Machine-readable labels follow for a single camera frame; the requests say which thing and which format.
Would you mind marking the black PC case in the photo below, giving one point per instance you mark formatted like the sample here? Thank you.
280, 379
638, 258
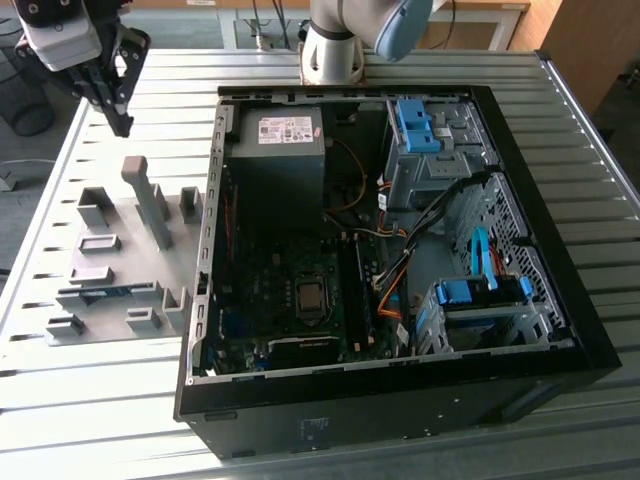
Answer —
350, 415

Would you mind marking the blue RAM stick with label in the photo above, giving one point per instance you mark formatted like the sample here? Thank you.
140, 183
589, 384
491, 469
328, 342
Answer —
107, 291

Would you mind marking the wooden cabinet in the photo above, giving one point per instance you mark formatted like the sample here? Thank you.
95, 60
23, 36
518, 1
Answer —
590, 45

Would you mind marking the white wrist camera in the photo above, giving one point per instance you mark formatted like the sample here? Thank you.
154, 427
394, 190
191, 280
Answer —
65, 45

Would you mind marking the hard disk in blue carrier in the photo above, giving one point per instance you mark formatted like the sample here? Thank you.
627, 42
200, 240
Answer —
457, 292

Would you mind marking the grey metal drive cage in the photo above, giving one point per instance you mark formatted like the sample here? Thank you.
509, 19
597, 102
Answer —
440, 170

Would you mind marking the black graphics card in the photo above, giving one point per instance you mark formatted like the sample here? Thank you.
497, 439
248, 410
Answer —
305, 350

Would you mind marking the grey frame desk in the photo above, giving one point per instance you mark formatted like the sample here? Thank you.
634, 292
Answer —
175, 14

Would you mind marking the grey metal disk bay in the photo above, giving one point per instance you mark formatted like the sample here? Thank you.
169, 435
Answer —
500, 320

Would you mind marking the silver CPU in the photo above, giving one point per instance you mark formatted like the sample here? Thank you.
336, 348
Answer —
310, 297

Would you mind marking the wooden desk white frame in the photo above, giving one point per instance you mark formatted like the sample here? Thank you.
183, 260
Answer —
465, 35

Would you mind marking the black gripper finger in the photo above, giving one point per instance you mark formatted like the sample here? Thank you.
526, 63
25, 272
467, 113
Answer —
135, 60
97, 87

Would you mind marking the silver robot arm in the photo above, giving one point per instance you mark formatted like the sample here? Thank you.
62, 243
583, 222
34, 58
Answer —
330, 50

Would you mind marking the grey power supply unit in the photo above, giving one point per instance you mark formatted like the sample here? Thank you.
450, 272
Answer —
280, 170

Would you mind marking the black RAM slot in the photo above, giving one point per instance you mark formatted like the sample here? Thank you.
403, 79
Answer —
346, 295

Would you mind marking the grey plastic parts rack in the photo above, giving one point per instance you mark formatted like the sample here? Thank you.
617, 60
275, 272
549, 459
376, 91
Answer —
125, 260

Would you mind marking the green motherboard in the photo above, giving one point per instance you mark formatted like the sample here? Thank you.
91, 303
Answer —
260, 280

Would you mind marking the blue plastic drive bracket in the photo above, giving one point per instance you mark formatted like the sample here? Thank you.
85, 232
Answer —
415, 125

